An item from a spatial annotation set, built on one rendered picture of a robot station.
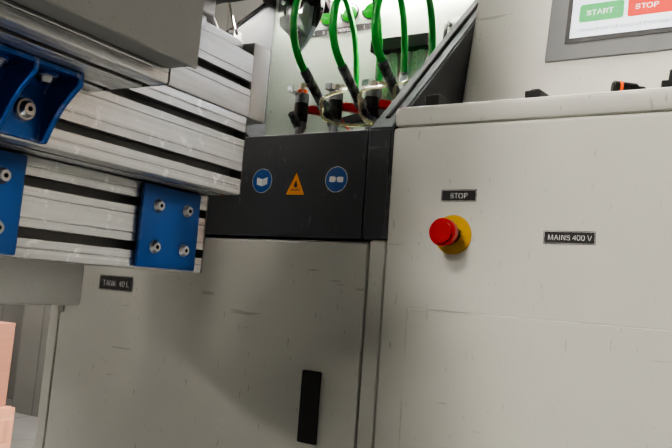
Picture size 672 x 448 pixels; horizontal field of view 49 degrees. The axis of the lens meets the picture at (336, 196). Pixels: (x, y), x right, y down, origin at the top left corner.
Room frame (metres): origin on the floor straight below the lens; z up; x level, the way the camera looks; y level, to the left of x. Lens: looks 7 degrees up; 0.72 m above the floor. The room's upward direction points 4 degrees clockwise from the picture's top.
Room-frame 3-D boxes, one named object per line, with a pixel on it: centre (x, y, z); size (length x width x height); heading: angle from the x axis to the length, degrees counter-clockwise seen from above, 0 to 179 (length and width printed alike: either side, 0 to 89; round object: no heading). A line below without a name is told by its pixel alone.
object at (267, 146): (1.22, 0.21, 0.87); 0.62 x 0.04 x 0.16; 57
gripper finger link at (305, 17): (1.38, 0.09, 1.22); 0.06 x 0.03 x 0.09; 148
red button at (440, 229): (0.94, -0.15, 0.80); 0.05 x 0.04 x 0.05; 57
